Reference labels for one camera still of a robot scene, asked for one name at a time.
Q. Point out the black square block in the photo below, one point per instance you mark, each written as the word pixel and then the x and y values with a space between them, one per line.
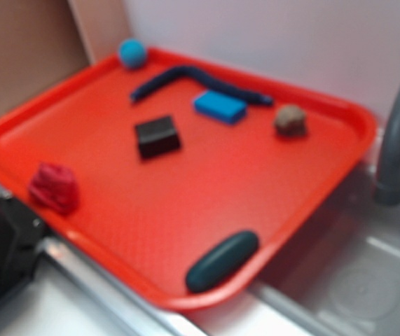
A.
pixel 156 137

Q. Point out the dark blue flexible tube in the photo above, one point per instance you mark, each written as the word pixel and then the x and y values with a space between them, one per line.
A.
pixel 202 77

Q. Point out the brown cardboard panel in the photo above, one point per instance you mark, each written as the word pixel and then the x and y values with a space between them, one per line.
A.
pixel 39 46

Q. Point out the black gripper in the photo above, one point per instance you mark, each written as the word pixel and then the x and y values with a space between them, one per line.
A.
pixel 21 233

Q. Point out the brown rock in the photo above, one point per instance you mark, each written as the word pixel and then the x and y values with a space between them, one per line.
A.
pixel 290 121

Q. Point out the blue ball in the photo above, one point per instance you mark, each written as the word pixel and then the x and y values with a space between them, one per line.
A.
pixel 132 53

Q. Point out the dark green oblong case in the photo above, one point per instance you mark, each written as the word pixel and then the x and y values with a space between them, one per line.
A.
pixel 221 261

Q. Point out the grey sink faucet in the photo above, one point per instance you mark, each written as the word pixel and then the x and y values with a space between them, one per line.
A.
pixel 396 133

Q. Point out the crumpled red cloth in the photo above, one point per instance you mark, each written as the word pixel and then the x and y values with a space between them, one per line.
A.
pixel 55 186

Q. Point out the blue rectangular block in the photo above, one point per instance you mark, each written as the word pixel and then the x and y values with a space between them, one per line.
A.
pixel 221 107

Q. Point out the grey plastic sink basin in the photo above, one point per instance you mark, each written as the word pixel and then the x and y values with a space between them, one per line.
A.
pixel 338 275

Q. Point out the red plastic tray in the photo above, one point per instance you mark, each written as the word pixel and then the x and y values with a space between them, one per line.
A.
pixel 148 221

